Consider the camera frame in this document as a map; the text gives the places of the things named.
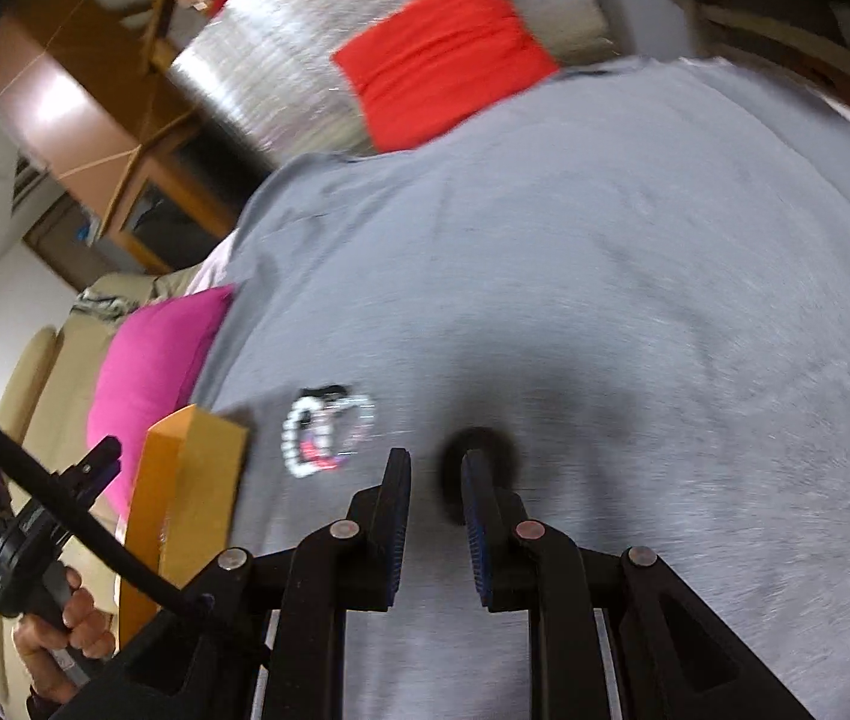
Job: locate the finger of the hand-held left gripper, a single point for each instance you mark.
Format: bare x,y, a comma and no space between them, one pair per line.
95,469

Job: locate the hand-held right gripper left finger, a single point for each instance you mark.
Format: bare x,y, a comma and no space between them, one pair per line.
397,532

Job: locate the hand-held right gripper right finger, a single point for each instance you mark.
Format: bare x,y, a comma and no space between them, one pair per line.
479,540

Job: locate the person's left hand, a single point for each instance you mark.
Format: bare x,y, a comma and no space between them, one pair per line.
83,626

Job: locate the yellow wooden box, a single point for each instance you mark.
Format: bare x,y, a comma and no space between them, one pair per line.
185,495

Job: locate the beige sofa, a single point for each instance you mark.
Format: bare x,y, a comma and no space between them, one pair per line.
42,390

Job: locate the pink pillow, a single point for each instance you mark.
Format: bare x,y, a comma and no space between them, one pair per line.
159,375

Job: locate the grey-green crumpled cloth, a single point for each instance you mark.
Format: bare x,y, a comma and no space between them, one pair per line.
102,305

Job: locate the grey t-shirt with logo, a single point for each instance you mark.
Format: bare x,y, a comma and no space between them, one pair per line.
582,315

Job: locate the brown wooden table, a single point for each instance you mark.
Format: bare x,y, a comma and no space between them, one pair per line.
87,105

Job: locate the silver quilted cover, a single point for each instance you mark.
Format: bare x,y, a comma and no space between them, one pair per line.
297,52

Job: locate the wooden chair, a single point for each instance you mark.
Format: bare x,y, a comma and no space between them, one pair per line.
166,7

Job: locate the red folded cloth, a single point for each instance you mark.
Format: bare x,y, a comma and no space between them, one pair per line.
444,64

